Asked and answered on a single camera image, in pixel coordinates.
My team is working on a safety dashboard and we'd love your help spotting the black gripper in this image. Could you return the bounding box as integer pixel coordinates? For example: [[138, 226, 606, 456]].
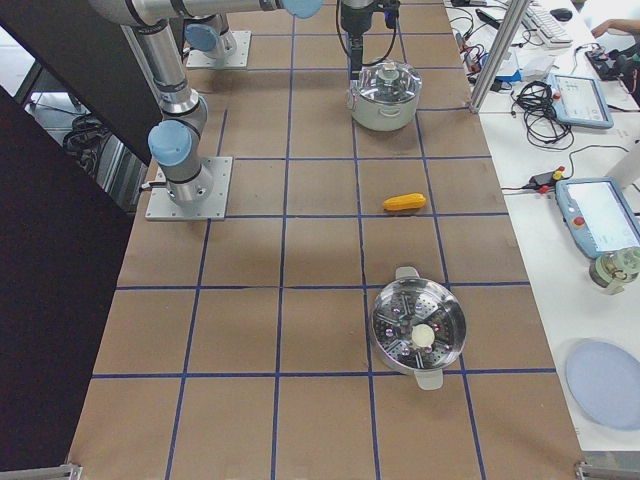
[[339, 0, 375, 80]]

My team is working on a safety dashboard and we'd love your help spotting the glass pot lid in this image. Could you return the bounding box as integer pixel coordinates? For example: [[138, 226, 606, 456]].
[[357, 60, 422, 104]]

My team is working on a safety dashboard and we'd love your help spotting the yellow corn cob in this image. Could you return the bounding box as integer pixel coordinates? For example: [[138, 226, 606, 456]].
[[382, 193, 427, 212]]

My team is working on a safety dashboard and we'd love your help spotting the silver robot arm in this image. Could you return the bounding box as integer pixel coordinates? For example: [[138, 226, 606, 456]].
[[91, 1, 322, 208], [184, 14, 237, 59]]

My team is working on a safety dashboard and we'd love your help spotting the pale green electric pot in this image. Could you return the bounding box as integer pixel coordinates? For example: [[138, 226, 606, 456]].
[[346, 60, 422, 131]]

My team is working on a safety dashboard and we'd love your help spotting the steel steamer pot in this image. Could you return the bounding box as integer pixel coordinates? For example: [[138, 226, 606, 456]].
[[370, 266, 466, 391]]

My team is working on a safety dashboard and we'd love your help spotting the blue white box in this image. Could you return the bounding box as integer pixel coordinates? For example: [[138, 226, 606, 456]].
[[495, 47, 556, 83]]

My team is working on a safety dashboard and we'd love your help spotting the white keyboard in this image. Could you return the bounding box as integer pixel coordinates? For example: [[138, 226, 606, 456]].
[[522, 4, 573, 49]]

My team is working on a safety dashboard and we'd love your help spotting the black computer mouse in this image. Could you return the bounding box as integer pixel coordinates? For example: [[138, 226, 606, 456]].
[[549, 8, 573, 22]]

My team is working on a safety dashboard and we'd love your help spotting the far blue teach pendant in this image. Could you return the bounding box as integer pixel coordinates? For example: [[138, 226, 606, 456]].
[[546, 73, 614, 129]]

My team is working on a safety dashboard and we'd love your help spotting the blue teach pendant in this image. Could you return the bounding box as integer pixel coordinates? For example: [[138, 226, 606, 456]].
[[546, 73, 614, 129], [555, 177, 639, 259]]

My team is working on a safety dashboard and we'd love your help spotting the white steamed bun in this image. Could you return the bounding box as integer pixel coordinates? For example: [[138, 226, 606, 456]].
[[411, 324, 435, 348]]

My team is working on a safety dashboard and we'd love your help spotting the near blue teach pendant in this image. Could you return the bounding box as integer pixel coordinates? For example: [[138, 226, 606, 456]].
[[555, 177, 639, 259]]

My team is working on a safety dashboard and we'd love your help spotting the glass jar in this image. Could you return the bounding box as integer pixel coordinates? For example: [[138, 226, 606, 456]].
[[589, 247, 639, 295]]

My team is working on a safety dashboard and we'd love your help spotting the light blue plate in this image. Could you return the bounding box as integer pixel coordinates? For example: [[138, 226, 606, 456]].
[[565, 341, 639, 431]]

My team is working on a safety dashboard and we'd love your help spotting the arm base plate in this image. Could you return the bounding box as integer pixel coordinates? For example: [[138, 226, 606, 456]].
[[145, 157, 233, 221], [185, 25, 252, 70]]

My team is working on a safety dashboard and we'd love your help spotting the aluminium frame post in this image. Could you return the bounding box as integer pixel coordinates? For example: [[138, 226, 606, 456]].
[[469, 0, 529, 113]]

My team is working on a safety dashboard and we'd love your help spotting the black cable bundle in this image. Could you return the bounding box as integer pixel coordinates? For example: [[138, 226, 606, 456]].
[[510, 82, 574, 147]]

